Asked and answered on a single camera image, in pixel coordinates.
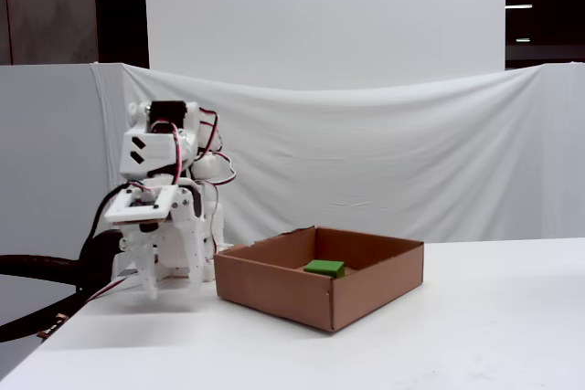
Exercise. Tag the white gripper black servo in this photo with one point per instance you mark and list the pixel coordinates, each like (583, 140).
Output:
(188, 231)

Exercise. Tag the green cube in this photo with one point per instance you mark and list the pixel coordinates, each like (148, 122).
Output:
(324, 266)

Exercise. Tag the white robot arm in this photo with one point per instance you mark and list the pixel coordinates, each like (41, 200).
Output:
(151, 152)

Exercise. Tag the brown cardboard box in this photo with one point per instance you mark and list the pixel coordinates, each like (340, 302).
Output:
(274, 280)

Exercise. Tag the grey partition panel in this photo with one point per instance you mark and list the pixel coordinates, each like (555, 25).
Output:
(45, 134)

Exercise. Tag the white draped cloth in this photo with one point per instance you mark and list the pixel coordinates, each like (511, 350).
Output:
(365, 157)

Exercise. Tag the white backdrop panel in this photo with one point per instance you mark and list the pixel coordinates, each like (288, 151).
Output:
(320, 20)

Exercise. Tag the long ceiling light strip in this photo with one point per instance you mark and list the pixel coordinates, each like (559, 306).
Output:
(518, 6)

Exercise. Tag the white wrist camera mount plate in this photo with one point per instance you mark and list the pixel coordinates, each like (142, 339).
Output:
(121, 215)

